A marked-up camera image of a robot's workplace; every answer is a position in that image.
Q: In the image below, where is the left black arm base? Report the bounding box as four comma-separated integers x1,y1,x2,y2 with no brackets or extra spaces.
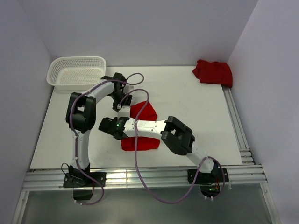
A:
61,163,107,205

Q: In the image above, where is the right side aluminium rail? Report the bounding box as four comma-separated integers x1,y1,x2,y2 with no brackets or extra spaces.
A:
222,86,255,165

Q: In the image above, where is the front aluminium rail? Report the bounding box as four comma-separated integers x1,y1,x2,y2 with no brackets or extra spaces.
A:
21,165,267,191

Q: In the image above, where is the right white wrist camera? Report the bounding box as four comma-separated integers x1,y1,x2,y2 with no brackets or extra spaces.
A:
118,105,131,118

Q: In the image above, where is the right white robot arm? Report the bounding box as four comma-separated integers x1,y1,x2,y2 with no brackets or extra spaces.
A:
99,116,219,182

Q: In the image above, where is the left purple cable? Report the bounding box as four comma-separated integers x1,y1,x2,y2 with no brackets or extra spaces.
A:
70,73,144,206

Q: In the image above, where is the dark red t-shirt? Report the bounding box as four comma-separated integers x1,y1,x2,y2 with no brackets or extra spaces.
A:
192,59,233,88

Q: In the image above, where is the aluminium rail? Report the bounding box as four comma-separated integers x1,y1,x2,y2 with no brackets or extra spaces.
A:
222,86,255,165
21,165,267,191

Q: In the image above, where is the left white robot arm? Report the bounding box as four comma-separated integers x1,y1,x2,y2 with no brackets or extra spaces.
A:
65,73,132,186

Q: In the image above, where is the bright red t-shirt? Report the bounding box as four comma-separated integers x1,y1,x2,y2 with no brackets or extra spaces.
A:
121,101,160,152

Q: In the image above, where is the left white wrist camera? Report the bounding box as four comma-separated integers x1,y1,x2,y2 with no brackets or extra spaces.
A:
123,85,134,94

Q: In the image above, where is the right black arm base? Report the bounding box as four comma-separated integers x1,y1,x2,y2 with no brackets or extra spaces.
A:
195,165,229,197

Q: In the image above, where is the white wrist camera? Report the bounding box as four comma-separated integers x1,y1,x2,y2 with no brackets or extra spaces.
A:
123,85,134,94
118,105,131,118

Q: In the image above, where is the white perforated plastic basket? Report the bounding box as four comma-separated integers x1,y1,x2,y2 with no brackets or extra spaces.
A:
46,56,106,91

